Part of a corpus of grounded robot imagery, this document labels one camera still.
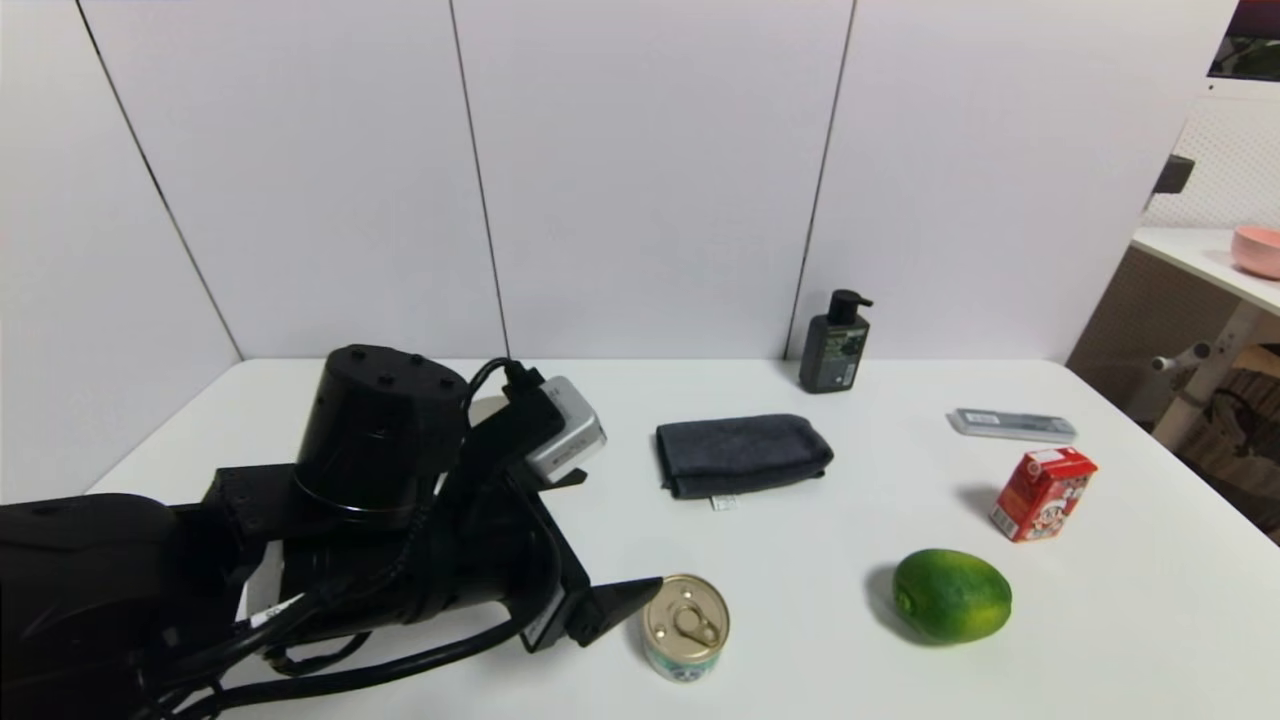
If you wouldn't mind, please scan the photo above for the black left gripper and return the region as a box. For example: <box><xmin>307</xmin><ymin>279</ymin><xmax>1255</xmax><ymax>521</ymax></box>
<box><xmin>424</xmin><ymin>469</ymin><xmax>664</xmax><ymax>654</ymax></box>

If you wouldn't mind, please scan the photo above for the gold lid tin can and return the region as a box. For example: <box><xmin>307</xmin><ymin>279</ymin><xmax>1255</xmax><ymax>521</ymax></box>
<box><xmin>641</xmin><ymin>572</ymin><xmax>731</xmax><ymax>683</ymax></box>

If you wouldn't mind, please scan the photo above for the pink bowl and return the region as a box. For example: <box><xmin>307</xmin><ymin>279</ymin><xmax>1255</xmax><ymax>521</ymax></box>
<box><xmin>1229</xmin><ymin>226</ymin><xmax>1280</xmax><ymax>282</ymax></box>

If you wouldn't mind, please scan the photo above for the dark grey folded towel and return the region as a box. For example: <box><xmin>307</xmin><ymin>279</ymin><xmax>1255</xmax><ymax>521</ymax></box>
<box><xmin>655</xmin><ymin>413</ymin><xmax>835</xmax><ymax>511</ymax></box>

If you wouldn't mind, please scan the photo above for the green mango fruit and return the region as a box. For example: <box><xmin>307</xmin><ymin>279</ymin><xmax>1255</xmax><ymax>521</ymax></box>
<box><xmin>891</xmin><ymin>547</ymin><xmax>1013</xmax><ymax>644</ymax></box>

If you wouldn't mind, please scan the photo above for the black pump dispenser bottle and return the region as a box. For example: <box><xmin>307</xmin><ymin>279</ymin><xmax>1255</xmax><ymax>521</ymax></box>
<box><xmin>798</xmin><ymin>290</ymin><xmax>874</xmax><ymax>395</ymax></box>

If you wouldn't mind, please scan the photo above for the grey remote control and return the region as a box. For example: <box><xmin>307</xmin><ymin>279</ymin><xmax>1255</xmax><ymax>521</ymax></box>
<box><xmin>947</xmin><ymin>408</ymin><xmax>1078</xmax><ymax>446</ymax></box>

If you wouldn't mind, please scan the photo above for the red drink carton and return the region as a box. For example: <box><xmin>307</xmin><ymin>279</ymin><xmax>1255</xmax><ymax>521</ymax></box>
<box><xmin>989</xmin><ymin>447</ymin><xmax>1098</xmax><ymax>544</ymax></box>

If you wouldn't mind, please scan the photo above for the white side table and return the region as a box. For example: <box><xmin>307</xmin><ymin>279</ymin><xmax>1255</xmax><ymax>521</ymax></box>
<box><xmin>1130</xmin><ymin>228</ymin><xmax>1280</xmax><ymax>453</ymax></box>

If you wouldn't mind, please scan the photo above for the white pegboard panel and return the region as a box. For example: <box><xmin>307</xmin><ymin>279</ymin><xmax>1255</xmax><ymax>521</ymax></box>
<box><xmin>1141</xmin><ymin>92</ymin><xmax>1280</xmax><ymax>232</ymax></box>

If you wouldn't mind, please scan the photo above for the dark monitor screen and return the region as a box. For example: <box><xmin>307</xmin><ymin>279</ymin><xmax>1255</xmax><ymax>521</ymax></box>
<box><xmin>1206</xmin><ymin>0</ymin><xmax>1280</xmax><ymax>84</ymax></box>

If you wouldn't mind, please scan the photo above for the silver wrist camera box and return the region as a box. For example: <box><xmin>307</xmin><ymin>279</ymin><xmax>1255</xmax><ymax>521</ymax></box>
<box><xmin>523</xmin><ymin>376</ymin><xmax>609</xmax><ymax>485</ymax></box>

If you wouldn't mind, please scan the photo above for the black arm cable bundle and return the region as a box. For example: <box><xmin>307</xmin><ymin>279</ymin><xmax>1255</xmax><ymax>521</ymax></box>
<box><xmin>140</xmin><ymin>560</ymin><xmax>567</xmax><ymax>720</ymax></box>

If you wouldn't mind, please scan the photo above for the black camera cable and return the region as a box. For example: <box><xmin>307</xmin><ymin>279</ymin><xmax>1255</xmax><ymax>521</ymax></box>
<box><xmin>463</xmin><ymin>357</ymin><xmax>549</xmax><ymax>413</ymax></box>

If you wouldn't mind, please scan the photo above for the white double knob handle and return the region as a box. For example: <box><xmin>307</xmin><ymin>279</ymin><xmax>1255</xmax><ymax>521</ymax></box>
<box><xmin>1149</xmin><ymin>342</ymin><xmax>1214</xmax><ymax>375</ymax></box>

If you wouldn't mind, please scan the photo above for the wooden chair frame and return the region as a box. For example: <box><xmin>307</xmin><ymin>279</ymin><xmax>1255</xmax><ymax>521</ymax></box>
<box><xmin>1178</xmin><ymin>344</ymin><xmax>1280</xmax><ymax>547</ymax></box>

